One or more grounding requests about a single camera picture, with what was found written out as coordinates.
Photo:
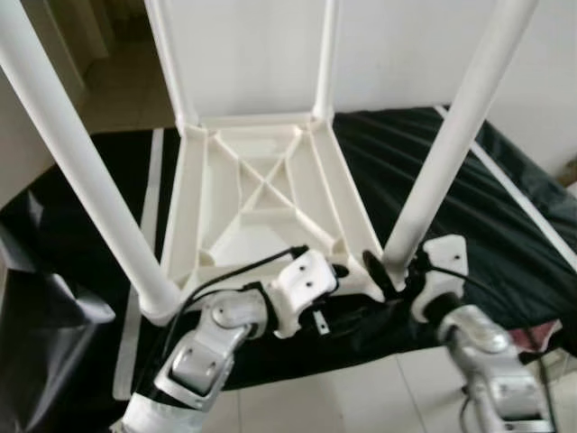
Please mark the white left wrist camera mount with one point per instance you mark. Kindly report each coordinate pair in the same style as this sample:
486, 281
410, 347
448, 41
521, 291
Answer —
302, 284

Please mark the black table cloth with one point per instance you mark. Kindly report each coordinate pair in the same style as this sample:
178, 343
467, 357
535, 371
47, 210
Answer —
505, 234

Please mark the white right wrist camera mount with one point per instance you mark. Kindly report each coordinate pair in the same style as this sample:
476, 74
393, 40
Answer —
442, 271

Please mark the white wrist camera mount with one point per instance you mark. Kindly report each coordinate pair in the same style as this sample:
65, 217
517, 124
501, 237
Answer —
442, 271
302, 284

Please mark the white round stand base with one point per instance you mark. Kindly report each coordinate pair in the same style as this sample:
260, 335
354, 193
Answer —
563, 397

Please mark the small tan object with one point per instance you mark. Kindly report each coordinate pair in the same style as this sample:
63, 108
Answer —
570, 171

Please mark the beige door frame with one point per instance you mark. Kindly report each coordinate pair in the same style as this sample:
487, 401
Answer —
81, 27

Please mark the pink cloth item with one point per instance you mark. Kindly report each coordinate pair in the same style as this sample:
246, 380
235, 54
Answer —
534, 336

